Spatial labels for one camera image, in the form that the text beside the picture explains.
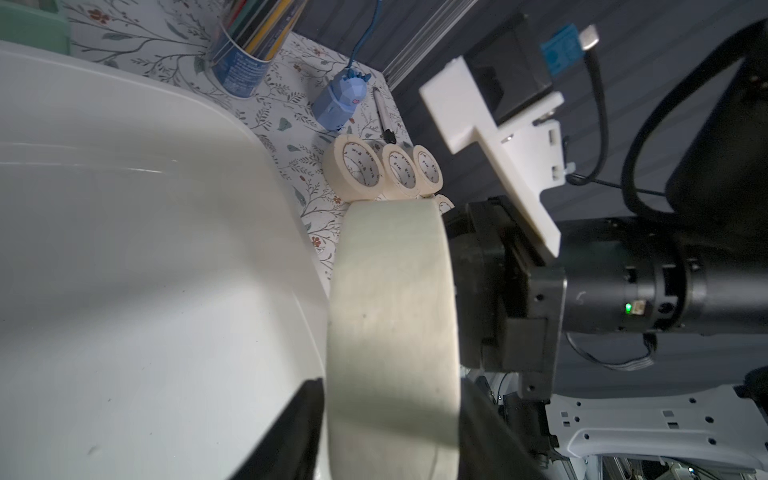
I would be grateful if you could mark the green file organizer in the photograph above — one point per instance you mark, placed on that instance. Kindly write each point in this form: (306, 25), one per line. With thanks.
(40, 24)

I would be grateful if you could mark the blue lid pencil jar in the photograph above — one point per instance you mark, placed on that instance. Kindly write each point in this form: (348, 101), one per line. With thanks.
(248, 37)

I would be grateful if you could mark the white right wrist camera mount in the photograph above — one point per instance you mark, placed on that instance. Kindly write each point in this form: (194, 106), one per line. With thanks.
(525, 151)

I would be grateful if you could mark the floral table mat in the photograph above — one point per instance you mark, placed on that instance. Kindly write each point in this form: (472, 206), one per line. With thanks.
(167, 41)

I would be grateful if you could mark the white plastic storage box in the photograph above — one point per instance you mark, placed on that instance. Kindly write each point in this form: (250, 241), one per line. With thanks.
(159, 301)

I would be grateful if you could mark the black capped marker pen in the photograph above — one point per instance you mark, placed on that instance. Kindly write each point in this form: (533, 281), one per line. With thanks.
(388, 133)

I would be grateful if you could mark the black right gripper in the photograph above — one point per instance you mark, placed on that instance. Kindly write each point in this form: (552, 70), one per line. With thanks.
(510, 293)

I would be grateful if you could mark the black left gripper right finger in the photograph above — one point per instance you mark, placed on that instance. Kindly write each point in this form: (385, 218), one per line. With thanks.
(488, 448)

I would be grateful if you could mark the cream masking tape roll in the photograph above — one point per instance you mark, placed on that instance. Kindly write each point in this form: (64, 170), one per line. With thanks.
(352, 169)
(429, 177)
(393, 370)
(399, 174)
(444, 203)

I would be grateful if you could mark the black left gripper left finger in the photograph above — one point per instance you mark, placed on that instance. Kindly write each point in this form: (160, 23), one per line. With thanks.
(289, 449)

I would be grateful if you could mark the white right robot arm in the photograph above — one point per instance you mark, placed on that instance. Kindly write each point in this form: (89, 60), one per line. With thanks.
(698, 268)

